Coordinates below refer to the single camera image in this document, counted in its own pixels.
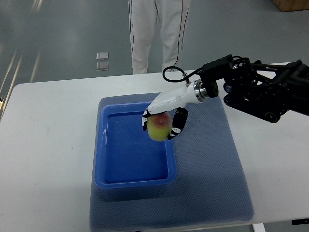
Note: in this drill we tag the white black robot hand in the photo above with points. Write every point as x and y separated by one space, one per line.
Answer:
174 102

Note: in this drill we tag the green red peach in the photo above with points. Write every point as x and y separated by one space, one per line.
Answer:
159 126

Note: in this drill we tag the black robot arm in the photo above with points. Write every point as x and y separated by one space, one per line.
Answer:
261 90

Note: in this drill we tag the upper floor socket plate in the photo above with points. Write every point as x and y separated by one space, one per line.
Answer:
102 56

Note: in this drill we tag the blue plastic tray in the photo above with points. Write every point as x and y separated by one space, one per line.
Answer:
125 155

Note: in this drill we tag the blue grey mat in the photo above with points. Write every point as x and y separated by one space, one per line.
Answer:
210 186

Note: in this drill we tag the brown wooden box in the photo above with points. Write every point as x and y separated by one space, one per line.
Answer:
291 5

